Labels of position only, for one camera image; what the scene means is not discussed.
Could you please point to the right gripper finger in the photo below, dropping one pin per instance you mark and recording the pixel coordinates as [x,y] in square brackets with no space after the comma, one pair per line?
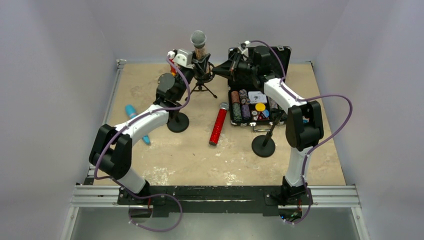
[233,59]
[224,70]

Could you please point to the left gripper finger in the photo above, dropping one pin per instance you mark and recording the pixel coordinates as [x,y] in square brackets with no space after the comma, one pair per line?
[196,68]
[205,64]

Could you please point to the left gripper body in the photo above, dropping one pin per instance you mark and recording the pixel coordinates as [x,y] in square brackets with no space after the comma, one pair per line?
[195,68]

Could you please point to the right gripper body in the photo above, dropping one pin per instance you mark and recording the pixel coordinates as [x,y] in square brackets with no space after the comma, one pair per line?
[234,66]

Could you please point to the tripod shock mount stand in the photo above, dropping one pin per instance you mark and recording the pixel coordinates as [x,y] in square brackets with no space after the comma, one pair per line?
[200,85]

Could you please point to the silver glitter microphone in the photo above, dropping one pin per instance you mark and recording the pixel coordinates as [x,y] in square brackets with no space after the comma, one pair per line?
[198,39]

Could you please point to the clip microphone stand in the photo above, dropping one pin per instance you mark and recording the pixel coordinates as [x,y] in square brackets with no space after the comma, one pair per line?
[179,123]
[263,145]

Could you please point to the blue toy microphone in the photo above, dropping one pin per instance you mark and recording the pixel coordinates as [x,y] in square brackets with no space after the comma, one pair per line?
[132,113]

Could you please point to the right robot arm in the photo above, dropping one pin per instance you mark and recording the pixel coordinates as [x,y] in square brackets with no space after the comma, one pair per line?
[304,122]

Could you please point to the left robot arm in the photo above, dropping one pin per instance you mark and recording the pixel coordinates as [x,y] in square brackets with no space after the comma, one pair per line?
[113,145]

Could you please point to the black poker chip case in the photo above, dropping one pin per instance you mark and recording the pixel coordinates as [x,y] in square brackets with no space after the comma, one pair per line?
[246,109]

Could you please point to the red yellow toy block car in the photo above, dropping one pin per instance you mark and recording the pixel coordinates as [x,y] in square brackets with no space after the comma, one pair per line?
[173,69]

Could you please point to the white card deck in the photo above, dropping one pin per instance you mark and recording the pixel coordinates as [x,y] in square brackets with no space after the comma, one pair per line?
[256,97]

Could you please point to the yellow poker chip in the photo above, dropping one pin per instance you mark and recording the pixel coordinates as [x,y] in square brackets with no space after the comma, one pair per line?
[260,107]

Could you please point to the red glitter microphone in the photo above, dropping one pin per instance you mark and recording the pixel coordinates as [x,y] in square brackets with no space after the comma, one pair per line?
[218,125]

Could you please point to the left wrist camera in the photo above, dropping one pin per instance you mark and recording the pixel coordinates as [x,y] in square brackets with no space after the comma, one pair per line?
[181,57]

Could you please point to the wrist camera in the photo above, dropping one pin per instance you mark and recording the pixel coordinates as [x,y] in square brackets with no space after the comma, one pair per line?
[243,48]
[181,57]

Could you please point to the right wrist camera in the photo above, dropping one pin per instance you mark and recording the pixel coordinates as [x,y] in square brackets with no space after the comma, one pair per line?
[243,48]

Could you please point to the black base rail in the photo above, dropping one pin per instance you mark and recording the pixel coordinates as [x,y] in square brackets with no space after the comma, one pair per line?
[215,199]

